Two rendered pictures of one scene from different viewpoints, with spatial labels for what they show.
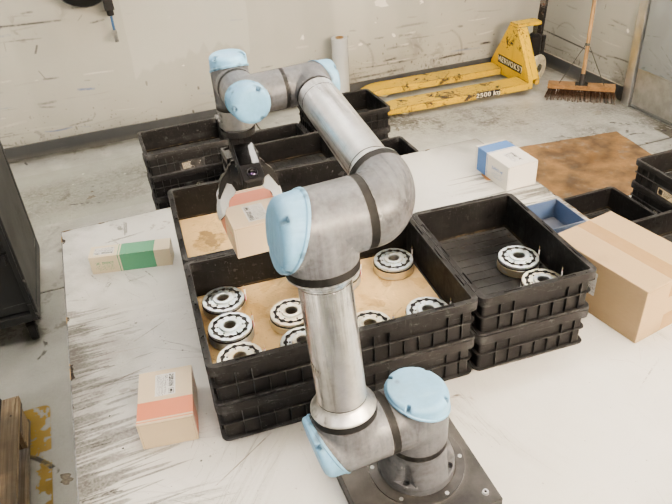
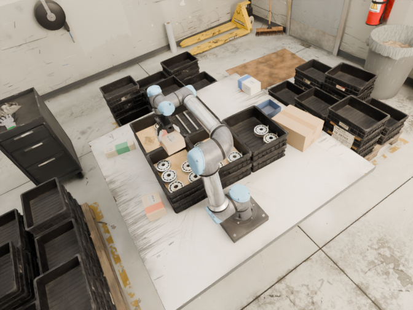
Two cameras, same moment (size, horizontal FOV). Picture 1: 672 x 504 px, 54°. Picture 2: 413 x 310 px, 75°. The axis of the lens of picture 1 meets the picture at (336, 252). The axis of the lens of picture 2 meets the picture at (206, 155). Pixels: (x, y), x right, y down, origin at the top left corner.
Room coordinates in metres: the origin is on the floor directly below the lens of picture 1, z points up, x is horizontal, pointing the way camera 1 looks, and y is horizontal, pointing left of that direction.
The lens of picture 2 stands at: (0.00, 0.09, 2.24)
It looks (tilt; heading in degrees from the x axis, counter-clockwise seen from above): 47 degrees down; 355
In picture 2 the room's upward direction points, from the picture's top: 11 degrees counter-clockwise
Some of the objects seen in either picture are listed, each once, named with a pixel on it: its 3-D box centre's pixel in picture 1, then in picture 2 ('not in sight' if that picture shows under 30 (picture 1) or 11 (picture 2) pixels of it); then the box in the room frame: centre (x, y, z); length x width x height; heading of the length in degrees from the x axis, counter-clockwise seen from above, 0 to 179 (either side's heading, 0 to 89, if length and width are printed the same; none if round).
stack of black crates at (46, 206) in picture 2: not in sight; (57, 216); (1.47, 1.30, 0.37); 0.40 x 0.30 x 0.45; 19
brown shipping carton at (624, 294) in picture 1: (622, 273); (295, 127); (1.38, -0.74, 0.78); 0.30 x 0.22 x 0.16; 28
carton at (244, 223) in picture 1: (253, 220); (170, 139); (1.26, 0.18, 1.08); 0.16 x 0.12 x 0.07; 19
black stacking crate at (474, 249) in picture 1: (495, 260); (253, 133); (1.35, -0.40, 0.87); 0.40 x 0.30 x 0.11; 16
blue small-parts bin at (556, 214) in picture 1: (542, 225); (265, 110); (1.70, -0.64, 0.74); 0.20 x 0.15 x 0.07; 108
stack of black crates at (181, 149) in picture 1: (192, 178); (125, 101); (2.90, 0.68, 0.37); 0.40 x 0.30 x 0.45; 109
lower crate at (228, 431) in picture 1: (267, 350); (182, 179); (1.19, 0.18, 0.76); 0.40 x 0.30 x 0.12; 16
